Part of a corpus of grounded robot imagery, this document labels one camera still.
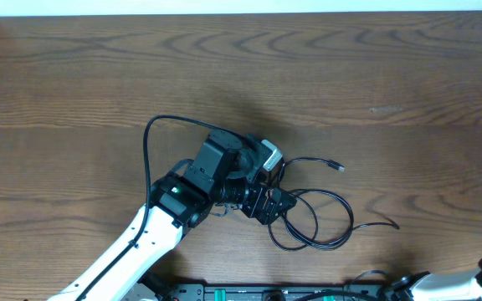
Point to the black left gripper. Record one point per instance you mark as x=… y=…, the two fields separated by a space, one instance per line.
x=257 y=209

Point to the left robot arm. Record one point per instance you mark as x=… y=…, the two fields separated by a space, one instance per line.
x=226 y=171

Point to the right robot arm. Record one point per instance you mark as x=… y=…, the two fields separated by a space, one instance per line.
x=428 y=286

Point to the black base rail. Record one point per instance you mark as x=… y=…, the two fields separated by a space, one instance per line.
x=152 y=287

